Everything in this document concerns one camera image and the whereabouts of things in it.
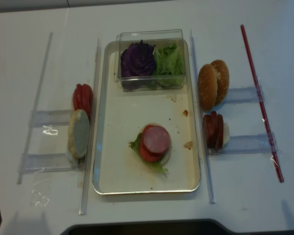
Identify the sesame bun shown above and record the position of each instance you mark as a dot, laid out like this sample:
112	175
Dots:
207	87
222	74

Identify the clear left lower channel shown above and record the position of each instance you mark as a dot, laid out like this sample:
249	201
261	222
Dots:
36	163

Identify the clear rail of tray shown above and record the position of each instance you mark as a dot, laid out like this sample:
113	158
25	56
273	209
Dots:
205	156
88	157

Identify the white metal tray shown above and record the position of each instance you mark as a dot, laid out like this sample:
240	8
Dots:
122	115

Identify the pink ham slice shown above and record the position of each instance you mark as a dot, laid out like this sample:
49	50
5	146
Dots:
156	139

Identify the clear right upper channel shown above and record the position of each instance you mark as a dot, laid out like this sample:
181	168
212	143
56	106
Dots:
244	95

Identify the front sesame bun top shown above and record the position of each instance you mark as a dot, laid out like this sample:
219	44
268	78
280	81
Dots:
207	87

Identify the clear left upper channel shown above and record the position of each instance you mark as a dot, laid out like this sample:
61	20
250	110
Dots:
50	118

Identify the left tomato slices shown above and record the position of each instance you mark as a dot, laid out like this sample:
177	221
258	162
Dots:
83	98

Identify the tomato slice on stack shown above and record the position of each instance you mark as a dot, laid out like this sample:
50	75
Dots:
144	153

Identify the purple cabbage leaf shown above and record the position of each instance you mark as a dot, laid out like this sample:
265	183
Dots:
138	60

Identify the white right patty pusher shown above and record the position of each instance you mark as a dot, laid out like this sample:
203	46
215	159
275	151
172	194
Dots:
226	135

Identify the clear right lower channel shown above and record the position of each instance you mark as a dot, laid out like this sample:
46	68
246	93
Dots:
247	144

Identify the left pale bun slice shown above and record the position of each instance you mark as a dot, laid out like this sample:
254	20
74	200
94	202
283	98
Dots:
78	133

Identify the red plastic rail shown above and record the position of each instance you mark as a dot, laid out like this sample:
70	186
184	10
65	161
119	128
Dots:
273	146

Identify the green lettuce in container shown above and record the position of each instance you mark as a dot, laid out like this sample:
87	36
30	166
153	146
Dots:
168	60

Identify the crumpled clear tape patch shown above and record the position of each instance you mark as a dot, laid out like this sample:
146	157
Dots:
40	193

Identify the rear dark meat patty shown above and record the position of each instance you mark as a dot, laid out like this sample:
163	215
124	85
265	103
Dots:
219	141

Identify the clear far left rail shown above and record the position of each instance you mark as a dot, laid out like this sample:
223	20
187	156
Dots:
35	102

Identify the clear channel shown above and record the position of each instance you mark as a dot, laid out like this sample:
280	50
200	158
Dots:
244	95
36	163
247	144
50	118

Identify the front dark meat patty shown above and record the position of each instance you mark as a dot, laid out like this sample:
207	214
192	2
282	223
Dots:
211	129

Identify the clear rail left of tray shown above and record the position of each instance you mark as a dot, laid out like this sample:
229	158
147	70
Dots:
88	157

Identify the black device bottom edge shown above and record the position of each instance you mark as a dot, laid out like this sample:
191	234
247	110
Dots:
173	227

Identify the dark meat patty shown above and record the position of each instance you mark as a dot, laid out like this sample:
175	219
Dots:
211	129
219	141

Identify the clear plastic container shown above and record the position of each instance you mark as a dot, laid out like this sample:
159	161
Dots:
159	38

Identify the rear sesame bun top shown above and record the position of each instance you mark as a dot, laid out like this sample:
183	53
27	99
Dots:
222	74

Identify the green lettuce leaf on stack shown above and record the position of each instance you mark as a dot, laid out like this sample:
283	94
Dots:
154	166

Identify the clear rail right of tray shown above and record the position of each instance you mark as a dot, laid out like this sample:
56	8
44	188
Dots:
205	156

